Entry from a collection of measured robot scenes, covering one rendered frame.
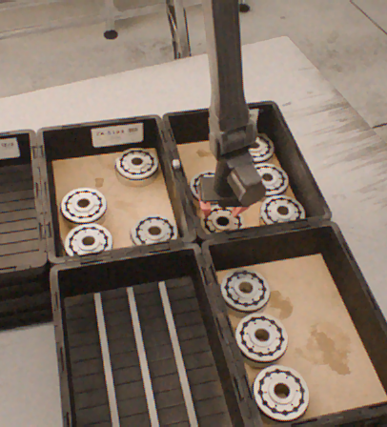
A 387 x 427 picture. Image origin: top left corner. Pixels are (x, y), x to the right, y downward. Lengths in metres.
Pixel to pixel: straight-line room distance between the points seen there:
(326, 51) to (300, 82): 1.45
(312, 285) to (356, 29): 2.55
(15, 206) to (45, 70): 1.83
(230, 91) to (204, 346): 0.50
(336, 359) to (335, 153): 0.73
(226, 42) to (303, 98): 0.97
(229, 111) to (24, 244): 0.56
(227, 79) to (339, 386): 0.61
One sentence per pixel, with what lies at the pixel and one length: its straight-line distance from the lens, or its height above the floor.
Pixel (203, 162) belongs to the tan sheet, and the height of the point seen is 0.83.
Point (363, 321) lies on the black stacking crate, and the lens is 1.20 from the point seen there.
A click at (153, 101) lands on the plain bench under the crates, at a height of 0.70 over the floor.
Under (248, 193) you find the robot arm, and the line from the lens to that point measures 1.08.
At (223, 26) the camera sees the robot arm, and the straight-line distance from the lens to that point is 0.94.
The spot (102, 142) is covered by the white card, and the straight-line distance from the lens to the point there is 1.45.
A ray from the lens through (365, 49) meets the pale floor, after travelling 3.50.
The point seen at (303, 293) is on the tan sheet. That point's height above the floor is 0.83.
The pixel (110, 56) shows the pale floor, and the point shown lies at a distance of 3.22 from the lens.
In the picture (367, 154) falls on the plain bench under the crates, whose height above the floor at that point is 0.70.
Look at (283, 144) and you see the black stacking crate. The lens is 1.44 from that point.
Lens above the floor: 1.87
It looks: 50 degrees down
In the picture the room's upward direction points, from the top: 4 degrees clockwise
